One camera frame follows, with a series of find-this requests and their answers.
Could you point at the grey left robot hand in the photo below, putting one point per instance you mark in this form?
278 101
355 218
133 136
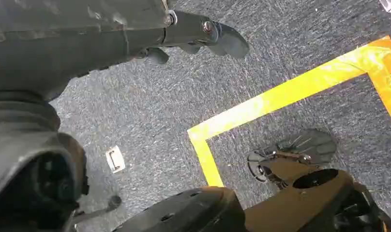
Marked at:
70 38

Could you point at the ribbed grey left robot arm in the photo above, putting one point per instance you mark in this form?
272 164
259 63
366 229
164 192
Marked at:
19 113

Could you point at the silver floor socket plate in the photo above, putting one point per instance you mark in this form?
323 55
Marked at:
115 159

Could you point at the black robot knee cover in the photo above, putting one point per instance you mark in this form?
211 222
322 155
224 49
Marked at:
189 211

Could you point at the yellow floor tape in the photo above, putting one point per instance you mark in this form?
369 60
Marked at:
279 96

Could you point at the black robot foot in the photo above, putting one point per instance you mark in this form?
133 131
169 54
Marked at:
314 145

